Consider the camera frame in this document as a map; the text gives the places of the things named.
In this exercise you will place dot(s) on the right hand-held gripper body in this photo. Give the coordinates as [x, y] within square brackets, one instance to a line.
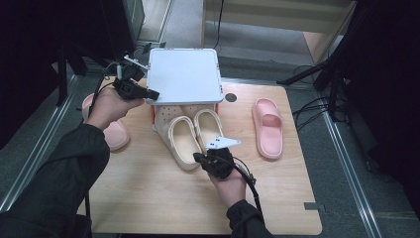
[219, 163]

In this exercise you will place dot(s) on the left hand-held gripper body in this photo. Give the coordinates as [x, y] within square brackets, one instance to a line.
[130, 86]

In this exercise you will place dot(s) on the white shoe rack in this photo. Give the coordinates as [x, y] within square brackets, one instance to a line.
[185, 76]

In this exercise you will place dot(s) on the pink slide slipper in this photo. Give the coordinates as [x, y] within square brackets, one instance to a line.
[268, 132]
[115, 135]

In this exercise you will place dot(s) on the person's right hand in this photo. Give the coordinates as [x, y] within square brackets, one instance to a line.
[232, 190]

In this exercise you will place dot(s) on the person's left hand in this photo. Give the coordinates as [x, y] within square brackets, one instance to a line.
[107, 107]

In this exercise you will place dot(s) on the dark round table grommet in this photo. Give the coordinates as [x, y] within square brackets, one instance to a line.
[230, 97]

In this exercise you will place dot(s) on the black metal stand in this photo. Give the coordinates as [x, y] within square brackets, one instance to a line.
[62, 76]

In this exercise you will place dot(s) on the black tape strip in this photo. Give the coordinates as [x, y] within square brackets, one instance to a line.
[313, 206]

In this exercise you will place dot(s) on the black tripod stand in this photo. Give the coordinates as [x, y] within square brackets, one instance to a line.
[330, 76]

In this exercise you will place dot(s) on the wooden cabinet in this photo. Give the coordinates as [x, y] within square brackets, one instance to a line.
[280, 20]

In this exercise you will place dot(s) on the metal floor rail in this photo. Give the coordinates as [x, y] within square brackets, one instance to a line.
[350, 175]
[36, 145]

